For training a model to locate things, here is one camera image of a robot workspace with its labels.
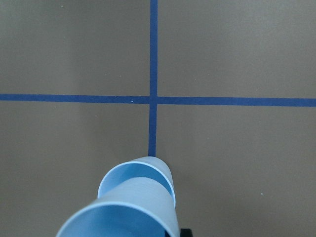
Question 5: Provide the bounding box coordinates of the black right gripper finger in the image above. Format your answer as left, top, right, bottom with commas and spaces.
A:
180, 228, 192, 237

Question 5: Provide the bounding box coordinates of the light blue plastic cup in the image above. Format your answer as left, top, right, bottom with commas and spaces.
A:
57, 177, 180, 237
97, 157, 176, 204

